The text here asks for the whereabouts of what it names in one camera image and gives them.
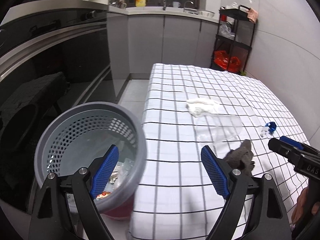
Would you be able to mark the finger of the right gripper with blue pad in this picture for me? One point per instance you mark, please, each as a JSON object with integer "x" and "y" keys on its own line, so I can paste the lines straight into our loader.
{"x": 283, "y": 149}
{"x": 291, "y": 142}

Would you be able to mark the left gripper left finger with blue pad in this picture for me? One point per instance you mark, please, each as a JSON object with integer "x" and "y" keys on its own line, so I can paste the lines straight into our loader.
{"x": 51, "y": 217}

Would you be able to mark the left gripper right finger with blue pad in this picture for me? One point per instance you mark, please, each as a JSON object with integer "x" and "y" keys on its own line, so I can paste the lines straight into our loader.
{"x": 267, "y": 217}

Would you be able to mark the grey cloth rag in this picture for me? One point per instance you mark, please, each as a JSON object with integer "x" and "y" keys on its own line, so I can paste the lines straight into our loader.
{"x": 241, "y": 158}

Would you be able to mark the red white snack wrapper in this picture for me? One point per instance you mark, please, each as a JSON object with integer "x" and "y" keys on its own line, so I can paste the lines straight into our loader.
{"x": 104, "y": 194}

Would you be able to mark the clear plastic cup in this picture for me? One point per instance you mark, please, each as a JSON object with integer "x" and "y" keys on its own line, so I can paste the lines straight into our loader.
{"x": 214, "y": 128}

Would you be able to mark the grey kitchen cabinets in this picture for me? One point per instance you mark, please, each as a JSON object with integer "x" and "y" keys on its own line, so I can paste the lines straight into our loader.
{"x": 136, "y": 42}

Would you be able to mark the right hand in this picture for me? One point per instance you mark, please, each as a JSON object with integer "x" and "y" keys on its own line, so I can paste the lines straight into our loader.
{"x": 299, "y": 209}

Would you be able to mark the crumpled foil paper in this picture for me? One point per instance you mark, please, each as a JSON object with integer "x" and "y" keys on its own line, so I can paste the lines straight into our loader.
{"x": 120, "y": 172}

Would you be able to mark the grey perforated waste basket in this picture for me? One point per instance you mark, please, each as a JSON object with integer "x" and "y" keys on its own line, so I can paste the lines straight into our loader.
{"x": 85, "y": 132}

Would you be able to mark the red stool under basket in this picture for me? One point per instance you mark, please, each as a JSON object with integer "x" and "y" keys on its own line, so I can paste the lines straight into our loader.
{"x": 123, "y": 212}

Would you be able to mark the crumpled white tissue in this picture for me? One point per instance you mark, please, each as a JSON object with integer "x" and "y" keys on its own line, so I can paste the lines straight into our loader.
{"x": 199, "y": 107}

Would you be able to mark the white black grid tablecloth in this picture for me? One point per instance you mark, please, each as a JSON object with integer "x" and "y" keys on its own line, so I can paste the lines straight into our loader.
{"x": 175, "y": 198}

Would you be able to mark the red plastic bag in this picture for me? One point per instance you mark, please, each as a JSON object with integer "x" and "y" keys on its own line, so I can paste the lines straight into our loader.
{"x": 231, "y": 64}

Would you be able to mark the black glass oven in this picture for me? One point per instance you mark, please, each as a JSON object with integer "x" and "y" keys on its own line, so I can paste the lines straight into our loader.
{"x": 50, "y": 62}

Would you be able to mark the black metal shelf rack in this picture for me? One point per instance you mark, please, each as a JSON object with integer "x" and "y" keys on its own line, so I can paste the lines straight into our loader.
{"x": 234, "y": 34}

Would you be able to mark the pink cloth on rack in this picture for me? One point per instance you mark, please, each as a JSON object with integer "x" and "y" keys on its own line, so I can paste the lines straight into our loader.
{"x": 252, "y": 15}

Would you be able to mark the black oven knob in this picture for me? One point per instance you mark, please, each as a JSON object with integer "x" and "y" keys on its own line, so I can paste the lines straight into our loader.
{"x": 91, "y": 15}

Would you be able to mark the steel bowl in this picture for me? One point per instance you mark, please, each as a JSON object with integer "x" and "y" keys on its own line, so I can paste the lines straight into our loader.
{"x": 206, "y": 13}

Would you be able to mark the white mug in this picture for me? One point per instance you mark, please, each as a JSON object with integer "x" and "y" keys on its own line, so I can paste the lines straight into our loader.
{"x": 176, "y": 4}

